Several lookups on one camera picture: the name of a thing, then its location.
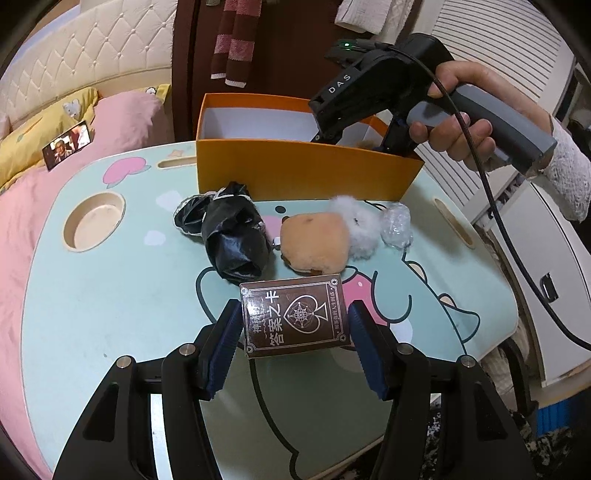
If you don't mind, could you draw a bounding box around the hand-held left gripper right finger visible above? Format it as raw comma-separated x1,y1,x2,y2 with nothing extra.
347,300,550,480

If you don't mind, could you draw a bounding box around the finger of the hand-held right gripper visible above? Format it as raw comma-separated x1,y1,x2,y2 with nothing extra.
311,121,346,146
376,116,416,153

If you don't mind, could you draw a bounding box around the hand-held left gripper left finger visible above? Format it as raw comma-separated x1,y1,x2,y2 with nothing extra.
53,299,245,480

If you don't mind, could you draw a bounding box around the orange cardboard box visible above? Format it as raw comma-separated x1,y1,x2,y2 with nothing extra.
195,93,424,201

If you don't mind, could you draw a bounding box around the brown card box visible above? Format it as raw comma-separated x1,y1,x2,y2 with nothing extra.
239,273,352,360

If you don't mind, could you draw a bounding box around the black plastic bag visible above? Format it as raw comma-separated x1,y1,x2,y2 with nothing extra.
174,181,274,283

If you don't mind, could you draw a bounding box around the person's right forearm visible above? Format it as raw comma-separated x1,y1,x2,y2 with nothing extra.
544,115,591,223

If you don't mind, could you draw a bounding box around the person's right hand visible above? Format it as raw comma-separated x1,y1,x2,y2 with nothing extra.
409,61,555,160

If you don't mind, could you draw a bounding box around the white knit sweater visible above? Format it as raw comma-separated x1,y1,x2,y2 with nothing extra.
337,0,416,35

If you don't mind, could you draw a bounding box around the dark wooden door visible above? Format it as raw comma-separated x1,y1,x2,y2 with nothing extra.
172,0,356,145

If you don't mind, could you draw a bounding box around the clear plastic wrap ball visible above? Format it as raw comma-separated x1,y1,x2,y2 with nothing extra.
381,202,414,250

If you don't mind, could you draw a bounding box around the white fluffy pompom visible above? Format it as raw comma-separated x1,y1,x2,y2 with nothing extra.
329,195,386,259

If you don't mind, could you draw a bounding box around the brown plush toy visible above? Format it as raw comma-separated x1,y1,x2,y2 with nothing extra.
279,213,352,276

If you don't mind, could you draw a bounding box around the maroon pink striped scarf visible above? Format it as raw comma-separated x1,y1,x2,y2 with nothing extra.
210,0,256,88

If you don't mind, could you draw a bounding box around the white slatted panel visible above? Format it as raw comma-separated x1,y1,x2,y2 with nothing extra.
402,0,578,222

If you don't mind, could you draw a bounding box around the white cabinet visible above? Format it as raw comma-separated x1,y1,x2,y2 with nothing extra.
475,175,591,388

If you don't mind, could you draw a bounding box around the blue corrugated object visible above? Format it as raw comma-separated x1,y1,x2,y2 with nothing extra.
538,399,591,435

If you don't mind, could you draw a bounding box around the cream tufted headboard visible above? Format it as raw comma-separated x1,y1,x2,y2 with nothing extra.
0,0,178,134

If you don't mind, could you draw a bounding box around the smartphone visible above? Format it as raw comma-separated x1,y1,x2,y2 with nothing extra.
41,121,94,169

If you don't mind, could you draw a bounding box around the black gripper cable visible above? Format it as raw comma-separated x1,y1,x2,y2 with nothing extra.
388,46,591,344

